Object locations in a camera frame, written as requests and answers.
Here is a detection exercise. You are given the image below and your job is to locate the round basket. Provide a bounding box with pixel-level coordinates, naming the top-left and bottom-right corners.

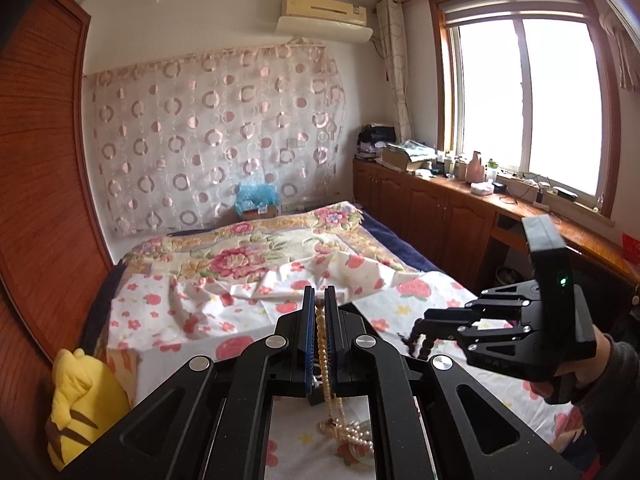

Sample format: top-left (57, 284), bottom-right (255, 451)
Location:
top-left (495, 265), bottom-right (524, 292)

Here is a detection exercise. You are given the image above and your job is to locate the person's right forearm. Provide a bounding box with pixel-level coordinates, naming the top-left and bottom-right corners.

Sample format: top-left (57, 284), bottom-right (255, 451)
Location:
top-left (570, 337), bottom-right (640, 466)

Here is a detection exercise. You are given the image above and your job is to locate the wooden framed window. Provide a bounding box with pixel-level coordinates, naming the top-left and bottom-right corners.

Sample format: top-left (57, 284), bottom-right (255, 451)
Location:
top-left (429, 0), bottom-right (624, 219)

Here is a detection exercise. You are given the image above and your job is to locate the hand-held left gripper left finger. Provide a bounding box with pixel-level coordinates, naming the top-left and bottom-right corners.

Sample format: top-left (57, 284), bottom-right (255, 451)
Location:
top-left (65, 285), bottom-right (317, 480)

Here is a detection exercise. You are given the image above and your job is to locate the dark blue bed sheet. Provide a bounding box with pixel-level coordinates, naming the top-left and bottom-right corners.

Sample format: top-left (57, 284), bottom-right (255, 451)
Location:
top-left (359, 209), bottom-right (447, 277)

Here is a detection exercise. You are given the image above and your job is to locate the white air conditioner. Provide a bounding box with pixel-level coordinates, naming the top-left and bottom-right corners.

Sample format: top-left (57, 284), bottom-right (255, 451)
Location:
top-left (276, 0), bottom-right (376, 44)

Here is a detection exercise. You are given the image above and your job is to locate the pink bottle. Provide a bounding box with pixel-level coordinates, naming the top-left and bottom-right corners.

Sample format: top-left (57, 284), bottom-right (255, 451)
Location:
top-left (465, 149), bottom-right (488, 183)

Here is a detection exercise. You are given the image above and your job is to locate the circle patterned sheer curtain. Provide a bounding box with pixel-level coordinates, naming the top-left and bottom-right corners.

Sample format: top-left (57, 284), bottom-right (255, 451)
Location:
top-left (81, 40), bottom-right (351, 239)

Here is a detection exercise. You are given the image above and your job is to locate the open cardboard box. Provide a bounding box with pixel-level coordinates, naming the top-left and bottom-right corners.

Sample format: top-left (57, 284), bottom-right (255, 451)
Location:
top-left (381, 139), bottom-right (442, 172)

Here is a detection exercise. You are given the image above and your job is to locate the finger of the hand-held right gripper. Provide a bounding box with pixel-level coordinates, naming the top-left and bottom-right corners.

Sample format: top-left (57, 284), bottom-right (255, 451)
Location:
top-left (422, 282), bottom-right (544, 331)
top-left (411, 319), bottom-right (537, 356)

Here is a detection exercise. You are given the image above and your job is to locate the grey roller blind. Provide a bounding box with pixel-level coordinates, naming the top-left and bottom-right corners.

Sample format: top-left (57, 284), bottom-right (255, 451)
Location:
top-left (440, 0), bottom-right (594, 27)

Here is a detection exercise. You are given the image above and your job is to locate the floral blanket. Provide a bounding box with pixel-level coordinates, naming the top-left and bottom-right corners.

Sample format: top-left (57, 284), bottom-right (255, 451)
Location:
top-left (120, 200), bottom-right (422, 293)

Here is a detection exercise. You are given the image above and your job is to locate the strawberry print cloth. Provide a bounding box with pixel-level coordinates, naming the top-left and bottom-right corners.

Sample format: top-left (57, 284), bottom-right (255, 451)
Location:
top-left (106, 249), bottom-right (586, 480)

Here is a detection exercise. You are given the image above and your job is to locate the white power strip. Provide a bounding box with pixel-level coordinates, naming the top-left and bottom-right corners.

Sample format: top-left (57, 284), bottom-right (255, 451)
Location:
top-left (497, 172), bottom-right (558, 206)

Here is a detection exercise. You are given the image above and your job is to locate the blue bubble wrap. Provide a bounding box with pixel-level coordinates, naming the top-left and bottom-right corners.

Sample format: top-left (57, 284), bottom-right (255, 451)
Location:
top-left (234, 181), bottom-right (282, 217)

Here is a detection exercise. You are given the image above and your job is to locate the wooden cabinet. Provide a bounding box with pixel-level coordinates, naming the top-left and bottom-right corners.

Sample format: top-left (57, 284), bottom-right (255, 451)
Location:
top-left (351, 156), bottom-right (640, 313)

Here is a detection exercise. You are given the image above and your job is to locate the wooden wardrobe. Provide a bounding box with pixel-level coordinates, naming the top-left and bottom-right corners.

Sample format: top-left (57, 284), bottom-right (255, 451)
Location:
top-left (0, 0), bottom-right (119, 363)

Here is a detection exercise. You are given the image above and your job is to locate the red packet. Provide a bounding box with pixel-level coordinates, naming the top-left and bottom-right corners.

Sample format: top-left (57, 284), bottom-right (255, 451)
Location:
top-left (620, 231), bottom-right (640, 264)

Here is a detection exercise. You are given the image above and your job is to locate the yellow plush toy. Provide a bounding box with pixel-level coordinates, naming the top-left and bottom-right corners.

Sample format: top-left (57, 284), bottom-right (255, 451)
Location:
top-left (45, 347), bottom-right (132, 472)

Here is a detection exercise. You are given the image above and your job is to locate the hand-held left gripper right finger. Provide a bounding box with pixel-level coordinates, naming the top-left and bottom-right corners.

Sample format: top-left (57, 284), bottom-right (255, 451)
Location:
top-left (325, 285), bottom-right (586, 480)

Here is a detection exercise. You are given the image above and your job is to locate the dark bead bracelet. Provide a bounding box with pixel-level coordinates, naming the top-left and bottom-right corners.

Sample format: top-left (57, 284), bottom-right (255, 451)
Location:
top-left (402, 331), bottom-right (437, 362)

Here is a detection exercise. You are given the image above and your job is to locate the pearl necklace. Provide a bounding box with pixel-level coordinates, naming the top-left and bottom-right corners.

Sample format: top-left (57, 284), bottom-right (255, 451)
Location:
top-left (314, 299), bottom-right (376, 467)

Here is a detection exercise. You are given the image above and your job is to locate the person's right hand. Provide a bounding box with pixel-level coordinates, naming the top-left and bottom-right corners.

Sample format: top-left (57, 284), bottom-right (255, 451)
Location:
top-left (530, 332), bottom-right (613, 398)

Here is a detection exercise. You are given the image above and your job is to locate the beige window curtain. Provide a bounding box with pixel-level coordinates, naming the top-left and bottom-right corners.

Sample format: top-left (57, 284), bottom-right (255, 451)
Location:
top-left (375, 0), bottom-right (414, 144)
top-left (599, 10), bottom-right (640, 92)

